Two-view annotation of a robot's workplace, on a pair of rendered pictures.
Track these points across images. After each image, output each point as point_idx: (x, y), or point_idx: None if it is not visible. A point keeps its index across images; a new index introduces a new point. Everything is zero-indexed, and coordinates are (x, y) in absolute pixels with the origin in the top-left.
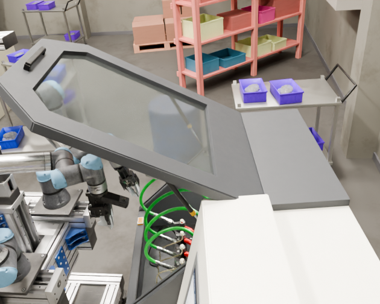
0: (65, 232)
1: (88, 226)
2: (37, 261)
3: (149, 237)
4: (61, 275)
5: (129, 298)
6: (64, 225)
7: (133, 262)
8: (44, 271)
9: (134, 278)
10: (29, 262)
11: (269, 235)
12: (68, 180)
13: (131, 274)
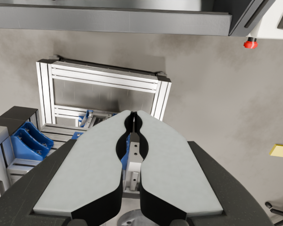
0: (30, 165)
1: (6, 132)
2: (126, 205)
3: None
4: (141, 159)
5: (210, 28)
6: (17, 173)
7: (110, 26)
8: (134, 183)
9: (159, 19)
10: (134, 216)
11: None
12: None
13: (144, 29)
